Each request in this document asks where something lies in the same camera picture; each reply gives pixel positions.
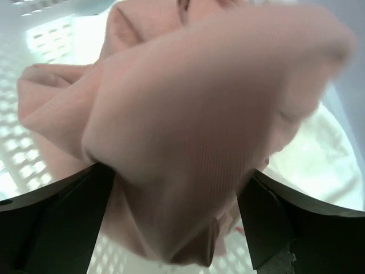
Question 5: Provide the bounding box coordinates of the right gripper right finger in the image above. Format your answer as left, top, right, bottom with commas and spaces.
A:
238, 171, 364, 274

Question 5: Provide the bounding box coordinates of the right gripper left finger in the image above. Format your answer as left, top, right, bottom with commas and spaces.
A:
1, 164, 115, 274

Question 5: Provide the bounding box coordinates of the white t-shirt red print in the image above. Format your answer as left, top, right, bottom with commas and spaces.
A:
263, 104, 364, 211

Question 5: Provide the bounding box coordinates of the pink t-shirt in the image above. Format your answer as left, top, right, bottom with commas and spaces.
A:
17, 1, 355, 267

